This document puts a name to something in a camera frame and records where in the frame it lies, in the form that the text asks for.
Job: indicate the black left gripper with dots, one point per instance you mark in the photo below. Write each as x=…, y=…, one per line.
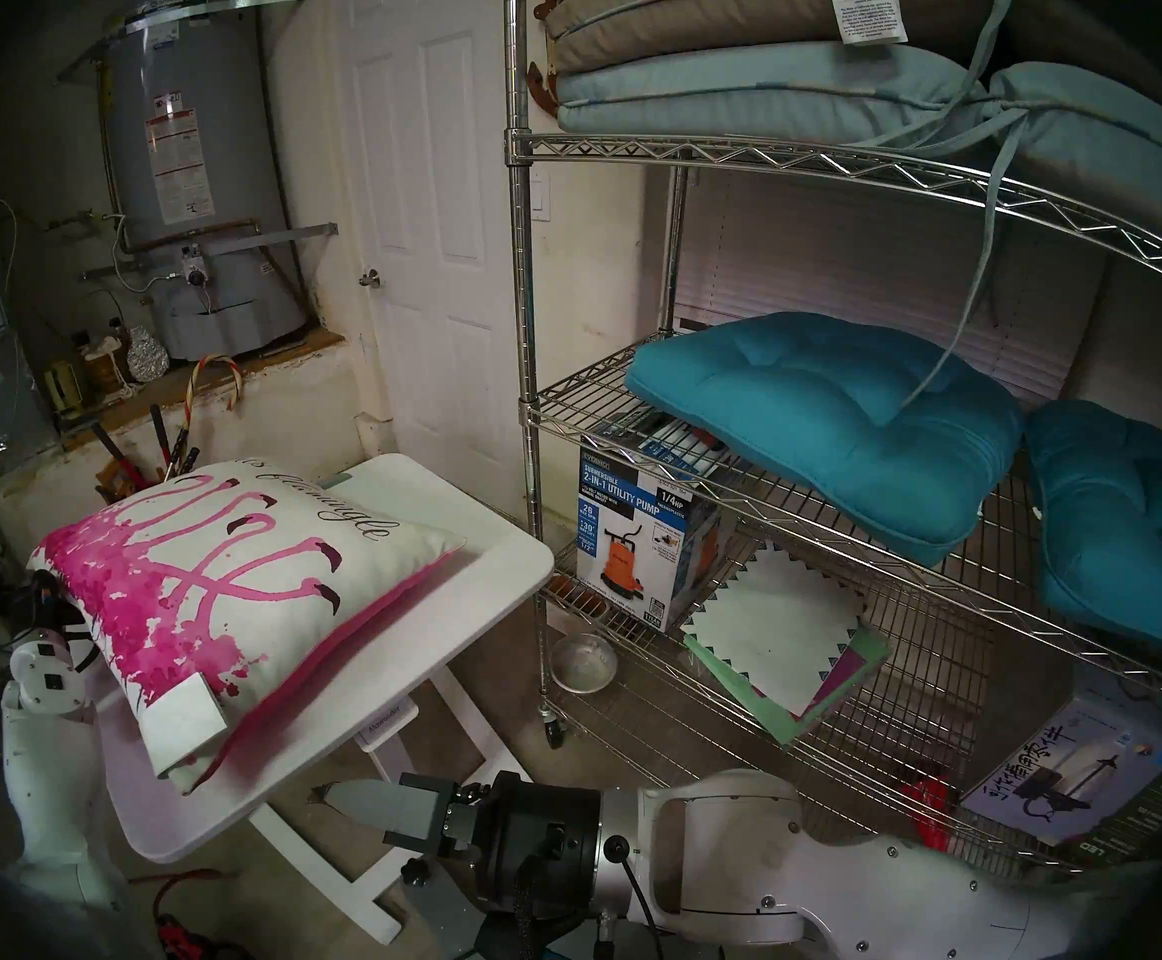
x=51, y=618

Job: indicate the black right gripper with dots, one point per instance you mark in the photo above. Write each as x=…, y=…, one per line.
x=541, y=848

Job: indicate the pink white flamingo cushion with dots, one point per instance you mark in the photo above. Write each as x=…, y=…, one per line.
x=241, y=588

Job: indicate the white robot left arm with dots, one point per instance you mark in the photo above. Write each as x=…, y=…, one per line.
x=46, y=768

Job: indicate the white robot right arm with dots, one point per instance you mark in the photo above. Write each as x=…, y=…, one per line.
x=841, y=888

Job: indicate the teal tufted seat cushion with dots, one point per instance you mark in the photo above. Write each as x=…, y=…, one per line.
x=821, y=418
x=1131, y=528

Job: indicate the light blue seat cushion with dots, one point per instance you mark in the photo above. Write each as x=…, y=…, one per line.
x=1111, y=138
x=741, y=93

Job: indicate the white cushion care label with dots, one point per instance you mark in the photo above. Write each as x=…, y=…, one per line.
x=866, y=8

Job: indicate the small metal bowl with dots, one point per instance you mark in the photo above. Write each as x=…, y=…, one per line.
x=584, y=663

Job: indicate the striped candy cane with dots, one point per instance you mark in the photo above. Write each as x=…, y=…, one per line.
x=190, y=398

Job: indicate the white folding table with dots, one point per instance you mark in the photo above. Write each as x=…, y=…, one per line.
x=481, y=568

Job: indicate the crumpled silver foil piece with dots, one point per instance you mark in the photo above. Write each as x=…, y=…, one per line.
x=148, y=356

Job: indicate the green paper sheet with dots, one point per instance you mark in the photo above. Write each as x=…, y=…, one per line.
x=741, y=693

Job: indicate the utility pump cardboard box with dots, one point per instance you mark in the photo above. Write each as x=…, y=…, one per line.
x=641, y=538

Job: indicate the white zigzag edged sheet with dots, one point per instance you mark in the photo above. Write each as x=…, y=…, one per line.
x=771, y=628

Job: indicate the grey water heater tank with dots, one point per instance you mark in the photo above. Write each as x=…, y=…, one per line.
x=201, y=218

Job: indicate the magenta paper sheet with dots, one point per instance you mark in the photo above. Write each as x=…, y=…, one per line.
x=841, y=680

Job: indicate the red plastic item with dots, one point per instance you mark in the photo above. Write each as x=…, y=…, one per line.
x=927, y=816

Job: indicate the white panel door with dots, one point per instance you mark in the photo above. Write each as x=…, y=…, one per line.
x=431, y=218

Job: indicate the box with Chinese print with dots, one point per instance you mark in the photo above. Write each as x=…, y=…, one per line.
x=1061, y=768

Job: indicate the white wall light switch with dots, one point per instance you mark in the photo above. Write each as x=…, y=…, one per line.
x=540, y=198

